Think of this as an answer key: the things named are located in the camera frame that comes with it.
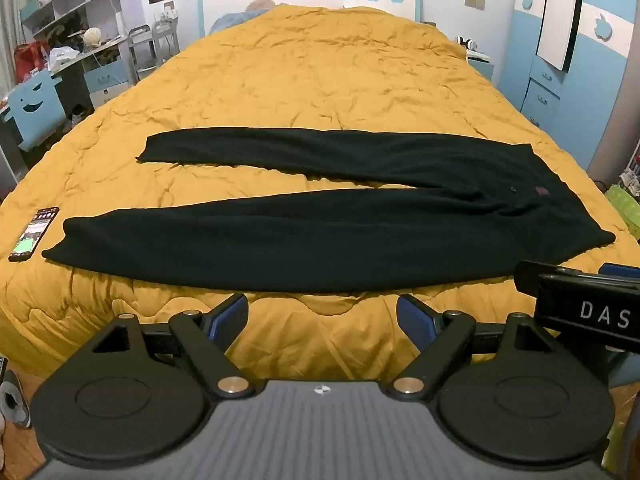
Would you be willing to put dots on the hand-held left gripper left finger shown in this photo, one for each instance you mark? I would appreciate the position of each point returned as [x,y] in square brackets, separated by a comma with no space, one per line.
[231,316]

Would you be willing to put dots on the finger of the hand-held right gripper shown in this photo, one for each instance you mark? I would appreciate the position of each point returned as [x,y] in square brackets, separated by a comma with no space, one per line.
[622,270]

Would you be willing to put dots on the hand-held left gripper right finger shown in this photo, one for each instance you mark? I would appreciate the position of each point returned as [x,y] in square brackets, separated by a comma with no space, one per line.
[414,320]

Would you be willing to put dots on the black pants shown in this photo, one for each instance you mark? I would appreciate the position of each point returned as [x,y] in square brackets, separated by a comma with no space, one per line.
[300,240]

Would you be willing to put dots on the green storage box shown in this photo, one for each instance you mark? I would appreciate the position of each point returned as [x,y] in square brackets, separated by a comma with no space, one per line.
[622,205]

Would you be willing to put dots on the cluttered storage rack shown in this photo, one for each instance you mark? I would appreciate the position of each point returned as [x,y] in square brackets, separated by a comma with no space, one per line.
[631,170]

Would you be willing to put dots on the blue and white wardrobe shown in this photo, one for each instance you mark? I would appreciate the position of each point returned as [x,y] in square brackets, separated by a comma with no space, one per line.
[605,60]

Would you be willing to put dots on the black smartphone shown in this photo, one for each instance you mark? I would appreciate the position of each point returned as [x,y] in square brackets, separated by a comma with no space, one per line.
[34,235]

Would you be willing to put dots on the grey shoe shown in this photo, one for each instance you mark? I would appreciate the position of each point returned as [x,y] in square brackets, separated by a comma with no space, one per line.
[12,400]

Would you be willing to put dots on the blue nightstand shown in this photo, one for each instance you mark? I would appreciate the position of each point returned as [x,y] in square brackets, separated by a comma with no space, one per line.
[480,65]

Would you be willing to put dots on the yellow quilt bed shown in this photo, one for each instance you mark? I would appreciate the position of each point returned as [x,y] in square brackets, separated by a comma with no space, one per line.
[320,80]

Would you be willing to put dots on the black-framed mirror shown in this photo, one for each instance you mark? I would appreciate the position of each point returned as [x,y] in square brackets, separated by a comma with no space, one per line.
[557,10]

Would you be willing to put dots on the cluttered desk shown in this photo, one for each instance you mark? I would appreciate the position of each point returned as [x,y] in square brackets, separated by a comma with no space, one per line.
[100,72]

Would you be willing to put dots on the grey trolley cart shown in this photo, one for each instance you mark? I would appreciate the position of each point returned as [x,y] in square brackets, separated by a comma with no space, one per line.
[150,47]

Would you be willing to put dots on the blue smiley-face chair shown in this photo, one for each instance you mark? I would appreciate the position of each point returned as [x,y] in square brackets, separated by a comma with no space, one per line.
[35,107]

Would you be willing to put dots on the blue pillow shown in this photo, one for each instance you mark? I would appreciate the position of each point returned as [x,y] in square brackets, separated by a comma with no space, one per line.
[240,16]

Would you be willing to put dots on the white plastic bag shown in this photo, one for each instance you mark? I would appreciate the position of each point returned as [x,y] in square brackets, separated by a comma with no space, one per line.
[62,55]

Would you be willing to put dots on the white round object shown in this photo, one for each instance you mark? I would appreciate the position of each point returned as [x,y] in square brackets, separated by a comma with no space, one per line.
[92,36]

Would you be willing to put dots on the red bag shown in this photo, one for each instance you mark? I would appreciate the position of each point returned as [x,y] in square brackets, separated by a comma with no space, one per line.
[27,60]

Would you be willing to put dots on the wall switch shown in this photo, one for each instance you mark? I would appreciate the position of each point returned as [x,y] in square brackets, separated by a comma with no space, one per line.
[474,2]

